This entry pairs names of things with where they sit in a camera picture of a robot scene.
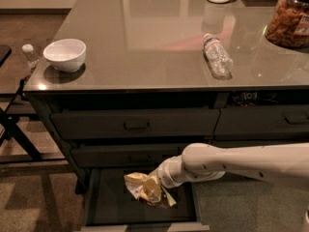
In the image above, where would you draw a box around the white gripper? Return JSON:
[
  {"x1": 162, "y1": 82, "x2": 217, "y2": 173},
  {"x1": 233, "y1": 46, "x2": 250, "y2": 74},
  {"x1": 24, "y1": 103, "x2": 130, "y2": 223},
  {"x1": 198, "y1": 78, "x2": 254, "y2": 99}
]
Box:
[{"x1": 141, "y1": 156, "x2": 185, "y2": 203}]

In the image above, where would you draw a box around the brown sea salt chip bag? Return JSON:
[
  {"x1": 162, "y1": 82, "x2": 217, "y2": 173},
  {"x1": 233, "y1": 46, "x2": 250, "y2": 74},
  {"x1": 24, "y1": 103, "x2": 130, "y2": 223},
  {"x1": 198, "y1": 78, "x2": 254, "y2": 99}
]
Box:
[{"x1": 124, "y1": 172, "x2": 177, "y2": 209}]

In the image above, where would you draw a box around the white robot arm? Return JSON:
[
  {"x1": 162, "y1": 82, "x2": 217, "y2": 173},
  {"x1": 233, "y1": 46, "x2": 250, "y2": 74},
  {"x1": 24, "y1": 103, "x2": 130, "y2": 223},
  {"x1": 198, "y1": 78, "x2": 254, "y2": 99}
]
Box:
[{"x1": 150, "y1": 143, "x2": 309, "y2": 191}]

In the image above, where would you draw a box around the open bottom left drawer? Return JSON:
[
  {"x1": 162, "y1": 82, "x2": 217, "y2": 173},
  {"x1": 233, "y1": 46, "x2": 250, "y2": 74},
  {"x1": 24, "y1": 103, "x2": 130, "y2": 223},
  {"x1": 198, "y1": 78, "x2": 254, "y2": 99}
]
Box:
[{"x1": 81, "y1": 167, "x2": 210, "y2": 232}]

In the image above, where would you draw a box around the middle left drawer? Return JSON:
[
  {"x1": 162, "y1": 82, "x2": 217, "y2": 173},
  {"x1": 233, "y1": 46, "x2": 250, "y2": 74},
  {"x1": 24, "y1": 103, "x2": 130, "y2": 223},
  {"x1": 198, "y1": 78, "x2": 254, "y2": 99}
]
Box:
[{"x1": 71, "y1": 143, "x2": 188, "y2": 167}]

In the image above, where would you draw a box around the top left drawer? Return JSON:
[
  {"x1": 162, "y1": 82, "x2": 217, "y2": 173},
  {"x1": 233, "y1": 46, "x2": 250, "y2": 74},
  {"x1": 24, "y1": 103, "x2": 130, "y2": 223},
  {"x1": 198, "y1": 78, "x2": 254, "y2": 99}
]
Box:
[{"x1": 50, "y1": 108, "x2": 219, "y2": 139}]

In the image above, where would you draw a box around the dark grey drawer cabinet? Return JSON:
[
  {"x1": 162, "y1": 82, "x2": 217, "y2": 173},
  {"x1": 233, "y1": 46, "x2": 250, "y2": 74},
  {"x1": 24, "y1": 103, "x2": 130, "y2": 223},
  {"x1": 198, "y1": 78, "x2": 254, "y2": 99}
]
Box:
[{"x1": 25, "y1": 0, "x2": 309, "y2": 232}]

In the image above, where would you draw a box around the dark snack bag in cabinet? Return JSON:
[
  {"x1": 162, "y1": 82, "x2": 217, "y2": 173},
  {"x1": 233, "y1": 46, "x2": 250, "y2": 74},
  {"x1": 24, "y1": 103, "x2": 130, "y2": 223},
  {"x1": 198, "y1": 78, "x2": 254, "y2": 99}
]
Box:
[{"x1": 229, "y1": 91, "x2": 278, "y2": 107}]

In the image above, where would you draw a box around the top right drawer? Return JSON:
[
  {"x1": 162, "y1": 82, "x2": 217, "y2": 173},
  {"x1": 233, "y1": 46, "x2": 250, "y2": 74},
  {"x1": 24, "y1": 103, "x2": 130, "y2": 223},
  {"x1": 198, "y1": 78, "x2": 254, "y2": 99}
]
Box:
[{"x1": 214, "y1": 105, "x2": 309, "y2": 140}]

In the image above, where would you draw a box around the clear plastic water bottle lying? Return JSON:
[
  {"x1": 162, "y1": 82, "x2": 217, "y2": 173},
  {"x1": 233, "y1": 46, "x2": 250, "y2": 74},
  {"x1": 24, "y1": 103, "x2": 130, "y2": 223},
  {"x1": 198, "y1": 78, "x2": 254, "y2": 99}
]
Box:
[{"x1": 203, "y1": 34, "x2": 234, "y2": 80}]

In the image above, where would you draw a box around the white ceramic bowl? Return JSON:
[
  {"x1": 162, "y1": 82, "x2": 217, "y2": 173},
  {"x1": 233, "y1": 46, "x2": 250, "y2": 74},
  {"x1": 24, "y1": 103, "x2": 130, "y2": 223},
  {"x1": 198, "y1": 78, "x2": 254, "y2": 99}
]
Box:
[{"x1": 43, "y1": 39, "x2": 86, "y2": 73}]

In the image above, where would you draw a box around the black folding side table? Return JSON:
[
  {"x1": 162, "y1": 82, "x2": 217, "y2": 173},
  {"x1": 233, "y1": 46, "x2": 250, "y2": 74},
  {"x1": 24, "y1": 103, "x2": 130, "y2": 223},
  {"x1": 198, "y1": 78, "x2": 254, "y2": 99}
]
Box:
[{"x1": 0, "y1": 43, "x2": 66, "y2": 164}]

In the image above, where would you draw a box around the small bottle with white cap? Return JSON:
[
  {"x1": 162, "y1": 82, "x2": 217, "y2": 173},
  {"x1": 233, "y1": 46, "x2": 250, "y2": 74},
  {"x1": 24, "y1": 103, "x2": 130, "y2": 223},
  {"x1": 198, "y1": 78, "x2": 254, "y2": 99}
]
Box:
[{"x1": 22, "y1": 43, "x2": 41, "y2": 72}]

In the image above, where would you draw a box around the clear jar of snacks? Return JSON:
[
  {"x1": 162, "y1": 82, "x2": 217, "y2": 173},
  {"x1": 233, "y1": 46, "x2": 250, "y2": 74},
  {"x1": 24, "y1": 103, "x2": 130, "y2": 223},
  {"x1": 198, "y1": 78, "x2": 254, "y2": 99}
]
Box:
[{"x1": 265, "y1": 0, "x2": 309, "y2": 48}]

